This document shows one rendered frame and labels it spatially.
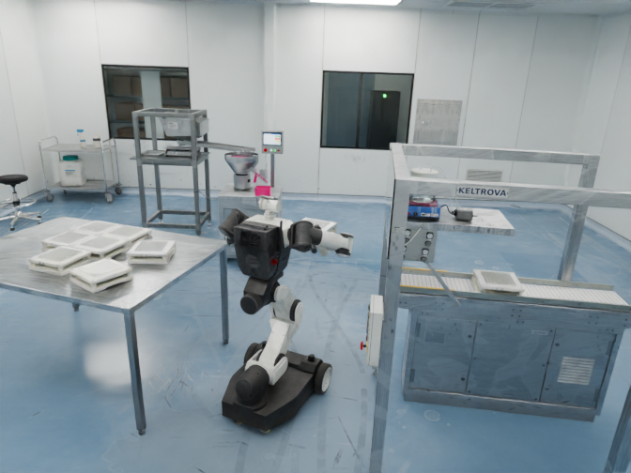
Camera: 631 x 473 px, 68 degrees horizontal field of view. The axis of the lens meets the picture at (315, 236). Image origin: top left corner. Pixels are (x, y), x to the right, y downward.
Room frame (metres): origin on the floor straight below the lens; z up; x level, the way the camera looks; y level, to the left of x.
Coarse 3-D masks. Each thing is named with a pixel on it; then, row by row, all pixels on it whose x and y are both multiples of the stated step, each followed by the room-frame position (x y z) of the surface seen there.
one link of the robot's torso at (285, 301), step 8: (280, 288) 2.43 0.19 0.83; (288, 288) 2.55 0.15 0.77; (280, 296) 2.43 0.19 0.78; (288, 296) 2.61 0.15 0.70; (272, 304) 2.60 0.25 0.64; (280, 304) 2.56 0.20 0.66; (288, 304) 2.61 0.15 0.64; (296, 304) 2.66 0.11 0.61; (280, 312) 2.64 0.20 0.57; (288, 312) 2.61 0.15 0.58
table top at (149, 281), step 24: (0, 240) 3.03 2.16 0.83; (24, 240) 3.04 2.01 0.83; (192, 240) 3.16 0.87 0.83; (216, 240) 3.18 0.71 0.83; (0, 264) 2.63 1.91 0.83; (24, 264) 2.65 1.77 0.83; (144, 264) 2.71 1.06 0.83; (168, 264) 2.72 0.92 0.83; (192, 264) 2.74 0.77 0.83; (24, 288) 2.33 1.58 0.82; (48, 288) 2.33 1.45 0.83; (72, 288) 2.34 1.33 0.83; (120, 288) 2.36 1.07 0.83; (144, 288) 2.37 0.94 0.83; (120, 312) 2.15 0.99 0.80
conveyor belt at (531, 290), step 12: (408, 276) 2.72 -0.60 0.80; (420, 276) 2.73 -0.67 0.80; (432, 276) 2.74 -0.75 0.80; (456, 288) 2.57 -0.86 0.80; (468, 288) 2.58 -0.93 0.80; (528, 288) 2.61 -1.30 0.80; (540, 288) 2.61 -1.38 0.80; (552, 288) 2.62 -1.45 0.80; (564, 288) 2.63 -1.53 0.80; (576, 288) 2.63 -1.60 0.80; (504, 300) 2.44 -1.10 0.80; (588, 300) 2.47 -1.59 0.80; (600, 300) 2.47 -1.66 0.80; (612, 300) 2.48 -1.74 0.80
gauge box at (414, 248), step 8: (416, 232) 2.46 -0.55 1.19; (424, 232) 2.46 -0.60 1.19; (432, 232) 2.45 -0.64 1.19; (416, 240) 2.46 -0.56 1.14; (424, 240) 2.46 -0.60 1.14; (432, 240) 2.45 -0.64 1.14; (408, 248) 2.47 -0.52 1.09; (416, 248) 2.46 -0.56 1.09; (424, 248) 2.46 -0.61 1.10; (432, 248) 2.45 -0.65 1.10; (408, 256) 2.47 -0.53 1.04; (416, 256) 2.46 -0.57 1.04; (432, 256) 2.45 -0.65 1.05
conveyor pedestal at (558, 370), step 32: (416, 320) 2.53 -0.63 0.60; (448, 320) 2.52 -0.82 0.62; (480, 320) 2.48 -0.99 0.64; (512, 320) 2.46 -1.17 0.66; (416, 352) 2.54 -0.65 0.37; (448, 352) 2.51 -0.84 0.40; (480, 352) 2.49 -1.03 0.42; (512, 352) 2.47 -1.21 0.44; (544, 352) 2.45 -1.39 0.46; (576, 352) 2.42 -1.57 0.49; (608, 352) 2.40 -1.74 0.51; (416, 384) 2.53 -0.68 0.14; (448, 384) 2.51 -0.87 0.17; (480, 384) 2.49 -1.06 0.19; (512, 384) 2.46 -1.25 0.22; (544, 384) 2.44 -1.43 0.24; (576, 384) 2.42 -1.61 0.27; (544, 416) 2.44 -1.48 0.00; (576, 416) 2.42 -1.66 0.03
